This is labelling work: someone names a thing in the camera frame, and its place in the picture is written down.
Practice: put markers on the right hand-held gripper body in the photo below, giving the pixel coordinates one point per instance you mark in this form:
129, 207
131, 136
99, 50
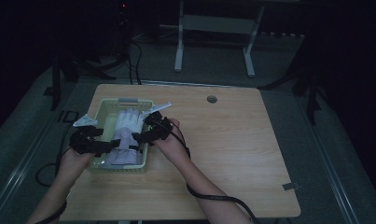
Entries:
162, 130

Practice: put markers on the white metal table frame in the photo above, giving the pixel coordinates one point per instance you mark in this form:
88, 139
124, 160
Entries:
216, 25

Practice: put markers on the white glove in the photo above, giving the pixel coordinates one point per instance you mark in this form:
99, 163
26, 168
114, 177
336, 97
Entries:
129, 118

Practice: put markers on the person's left hand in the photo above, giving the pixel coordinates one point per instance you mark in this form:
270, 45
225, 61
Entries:
73, 165

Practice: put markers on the black tripod stand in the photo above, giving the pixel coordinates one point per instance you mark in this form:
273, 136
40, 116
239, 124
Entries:
303, 84

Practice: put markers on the person's right hand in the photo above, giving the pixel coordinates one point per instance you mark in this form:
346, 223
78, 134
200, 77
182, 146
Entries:
173, 146

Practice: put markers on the pale yellow plastic basket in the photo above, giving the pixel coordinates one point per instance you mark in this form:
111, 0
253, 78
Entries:
104, 118

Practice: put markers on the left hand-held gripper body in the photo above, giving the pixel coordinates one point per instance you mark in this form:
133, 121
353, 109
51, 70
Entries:
81, 144

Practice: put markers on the grey tape strip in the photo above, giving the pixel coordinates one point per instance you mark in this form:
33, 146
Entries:
290, 186

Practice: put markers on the lavender glove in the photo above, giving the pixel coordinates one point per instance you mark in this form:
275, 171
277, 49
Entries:
123, 149

